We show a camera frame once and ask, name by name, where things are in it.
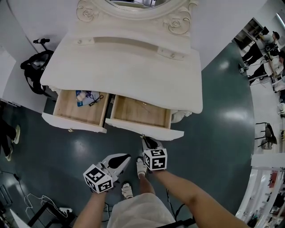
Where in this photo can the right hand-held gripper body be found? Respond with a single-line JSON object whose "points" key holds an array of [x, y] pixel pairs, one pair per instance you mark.
{"points": [[155, 159]]}

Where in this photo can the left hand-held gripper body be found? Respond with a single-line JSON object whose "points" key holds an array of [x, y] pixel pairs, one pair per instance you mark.
{"points": [[98, 180]]}

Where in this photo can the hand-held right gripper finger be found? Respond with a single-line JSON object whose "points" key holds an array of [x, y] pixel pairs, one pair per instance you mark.
{"points": [[155, 145], [146, 146]]}

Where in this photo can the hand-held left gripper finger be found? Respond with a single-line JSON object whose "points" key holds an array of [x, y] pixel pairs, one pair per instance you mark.
{"points": [[115, 158], [120, 168]]}

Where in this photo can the wooden drawer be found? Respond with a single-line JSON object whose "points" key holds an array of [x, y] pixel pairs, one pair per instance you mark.
{"points": [[138, 111], [73, 111]]}

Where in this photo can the person's left forearm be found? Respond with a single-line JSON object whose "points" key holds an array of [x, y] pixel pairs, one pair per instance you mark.
{"points": [[89, 211]]}

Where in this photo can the person's right forearm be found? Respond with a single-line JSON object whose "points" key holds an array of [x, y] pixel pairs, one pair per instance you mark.
{"points": [[189, 191]]}

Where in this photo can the white vanity dressing table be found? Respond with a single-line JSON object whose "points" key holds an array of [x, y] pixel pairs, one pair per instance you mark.
{"points": [[122, 73]]}

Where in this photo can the person's right white sandal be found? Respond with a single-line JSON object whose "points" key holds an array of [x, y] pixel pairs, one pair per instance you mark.
{"points": [[140, 168]]}

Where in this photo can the person's white sandal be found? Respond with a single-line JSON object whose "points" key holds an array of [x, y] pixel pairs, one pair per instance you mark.
{"points": [[127, 191], [140, 168]]}

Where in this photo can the person's left white sandal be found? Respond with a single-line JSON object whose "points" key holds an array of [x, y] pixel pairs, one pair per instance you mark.
{"points": [[127, 191]]}

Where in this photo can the person's right leg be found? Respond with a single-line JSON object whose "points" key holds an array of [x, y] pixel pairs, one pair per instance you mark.
{"points": [[147, 186]]}

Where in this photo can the white power strip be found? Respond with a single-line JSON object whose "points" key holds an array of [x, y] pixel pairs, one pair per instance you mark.
{"points": [[65, 209]]}

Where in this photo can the person's white dress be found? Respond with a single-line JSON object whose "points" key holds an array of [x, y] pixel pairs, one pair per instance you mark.
{"points": [[138, 211]]}

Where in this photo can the blue packet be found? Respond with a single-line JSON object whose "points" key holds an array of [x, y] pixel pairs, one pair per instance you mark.
{"points": [[81, 103]]}

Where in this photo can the clear plastic bag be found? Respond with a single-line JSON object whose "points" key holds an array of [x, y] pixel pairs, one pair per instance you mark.
{"points": [[94, 96]]}

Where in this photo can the black chest-mounted device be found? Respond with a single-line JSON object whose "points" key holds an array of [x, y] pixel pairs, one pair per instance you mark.
{"points": [[187, 222]]}

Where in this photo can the black chair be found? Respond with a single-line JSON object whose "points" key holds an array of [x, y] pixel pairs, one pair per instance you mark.
{"points": [[270, 135]]}

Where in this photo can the black bag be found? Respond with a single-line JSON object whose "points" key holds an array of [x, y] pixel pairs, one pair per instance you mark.
{"points": [[29, 75]]}

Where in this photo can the oval white framed mirror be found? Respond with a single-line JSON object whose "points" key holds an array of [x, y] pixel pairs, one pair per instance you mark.
{"points": [[138, 13]]}

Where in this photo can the black scooter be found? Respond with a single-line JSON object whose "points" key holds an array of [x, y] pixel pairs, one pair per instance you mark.
{"points": [[41, 41]]}

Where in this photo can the grey open shelf cabinet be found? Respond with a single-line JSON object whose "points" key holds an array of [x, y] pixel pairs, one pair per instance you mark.
{"points": [[249, 29]]}

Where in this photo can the ceiling light strip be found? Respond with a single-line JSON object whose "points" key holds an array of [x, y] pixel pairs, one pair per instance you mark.
{"points": [[281, 21]]}

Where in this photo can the white glossy furniture frame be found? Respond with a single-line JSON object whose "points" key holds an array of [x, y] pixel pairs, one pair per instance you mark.
{"points": [[262, 160]]}

